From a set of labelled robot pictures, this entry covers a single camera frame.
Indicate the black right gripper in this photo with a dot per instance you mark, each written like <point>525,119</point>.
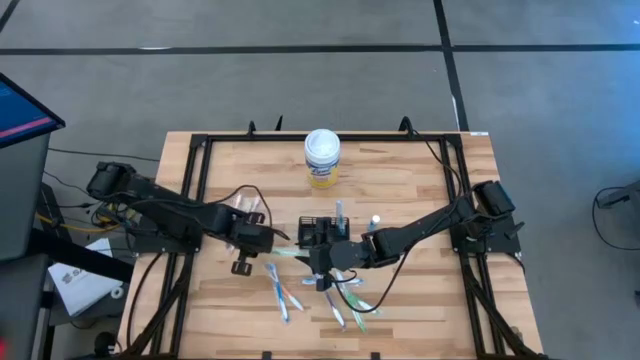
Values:
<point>340,256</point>

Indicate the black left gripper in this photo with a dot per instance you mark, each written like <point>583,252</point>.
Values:
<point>240,232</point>

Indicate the small blue white-capped tube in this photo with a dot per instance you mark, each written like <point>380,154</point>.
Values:
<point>375,223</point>

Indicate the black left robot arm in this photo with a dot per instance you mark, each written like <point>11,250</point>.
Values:
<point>165,210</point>

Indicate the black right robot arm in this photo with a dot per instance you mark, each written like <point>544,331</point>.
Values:
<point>430,225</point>

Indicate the Lysol disinfecting wipes canister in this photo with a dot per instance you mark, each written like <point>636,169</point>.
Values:
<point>322,160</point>

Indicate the black table clamp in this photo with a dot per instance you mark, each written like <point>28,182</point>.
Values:
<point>279,124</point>
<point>252,128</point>
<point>406,126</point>

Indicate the white tape roll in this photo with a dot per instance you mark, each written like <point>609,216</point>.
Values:
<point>112,292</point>

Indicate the white printed carton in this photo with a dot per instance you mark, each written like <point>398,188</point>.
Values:
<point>80,285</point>

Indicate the black stand beam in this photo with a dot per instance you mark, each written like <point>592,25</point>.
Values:
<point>75,255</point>

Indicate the grey equipment cabinet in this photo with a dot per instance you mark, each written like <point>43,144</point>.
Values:
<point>20,200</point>

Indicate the blue-screen monitor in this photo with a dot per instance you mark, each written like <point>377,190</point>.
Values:
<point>20,115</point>

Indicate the grey stand leg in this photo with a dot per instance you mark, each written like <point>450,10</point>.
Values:
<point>622,196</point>

